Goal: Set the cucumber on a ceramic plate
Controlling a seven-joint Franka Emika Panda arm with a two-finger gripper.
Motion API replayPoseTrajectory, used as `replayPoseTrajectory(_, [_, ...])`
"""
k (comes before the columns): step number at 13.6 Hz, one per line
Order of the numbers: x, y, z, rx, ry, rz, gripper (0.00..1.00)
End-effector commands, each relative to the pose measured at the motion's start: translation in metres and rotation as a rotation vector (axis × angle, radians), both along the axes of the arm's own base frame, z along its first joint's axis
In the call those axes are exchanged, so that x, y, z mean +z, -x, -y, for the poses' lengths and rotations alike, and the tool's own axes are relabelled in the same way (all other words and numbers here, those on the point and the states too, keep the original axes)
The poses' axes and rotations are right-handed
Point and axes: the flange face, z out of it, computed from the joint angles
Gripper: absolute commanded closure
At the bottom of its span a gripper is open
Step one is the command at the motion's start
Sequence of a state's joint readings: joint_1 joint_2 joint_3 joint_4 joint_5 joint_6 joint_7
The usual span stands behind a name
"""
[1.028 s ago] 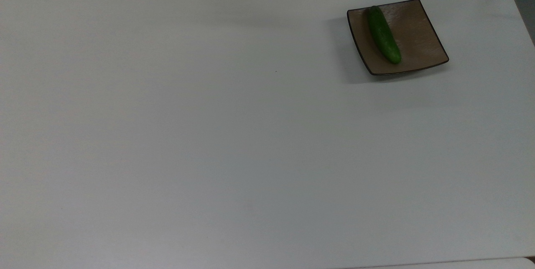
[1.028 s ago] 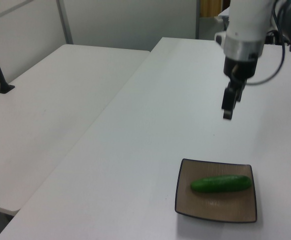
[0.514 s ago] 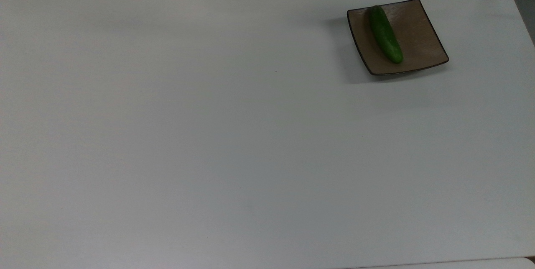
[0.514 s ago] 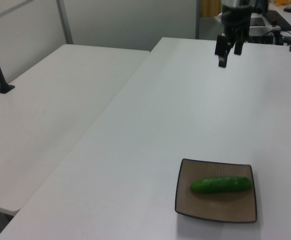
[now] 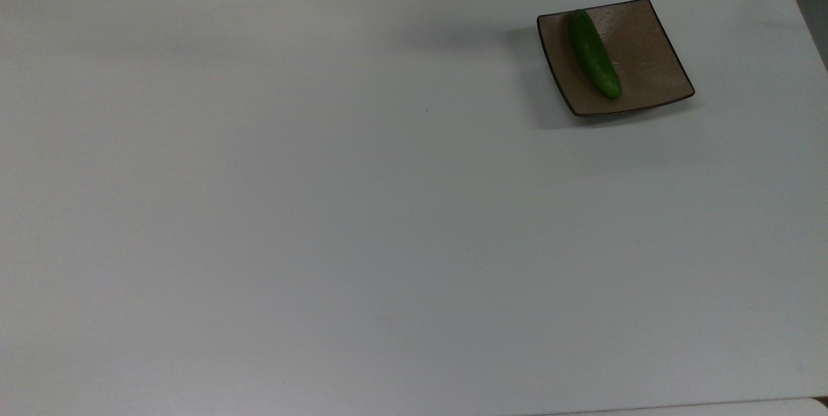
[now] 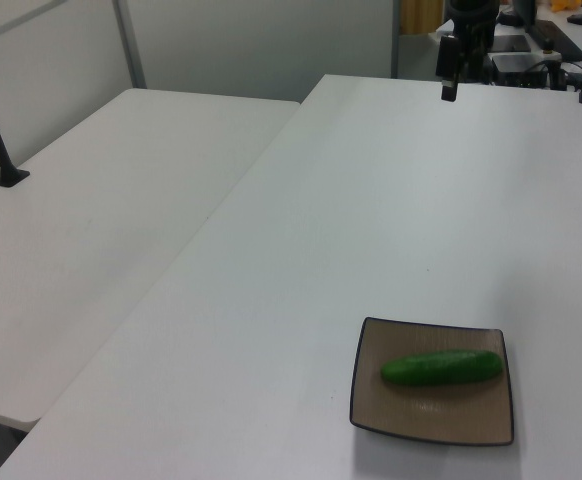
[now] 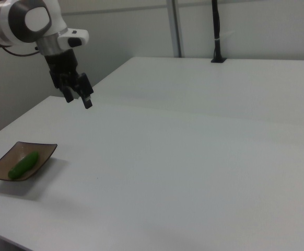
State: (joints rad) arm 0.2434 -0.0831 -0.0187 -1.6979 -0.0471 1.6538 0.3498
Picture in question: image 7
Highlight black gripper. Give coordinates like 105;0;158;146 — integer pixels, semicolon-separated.
44;49;95;109

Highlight green cucumber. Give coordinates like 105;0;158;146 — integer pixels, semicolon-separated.
8;151;40;180

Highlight square brown ceramic plate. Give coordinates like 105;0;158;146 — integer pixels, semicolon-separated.
0;141;59;182

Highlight dark gripper cable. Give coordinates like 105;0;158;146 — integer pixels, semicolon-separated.
0;44;42;58

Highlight black camera stand pole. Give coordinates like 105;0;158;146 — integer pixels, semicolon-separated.
210;0;227;64

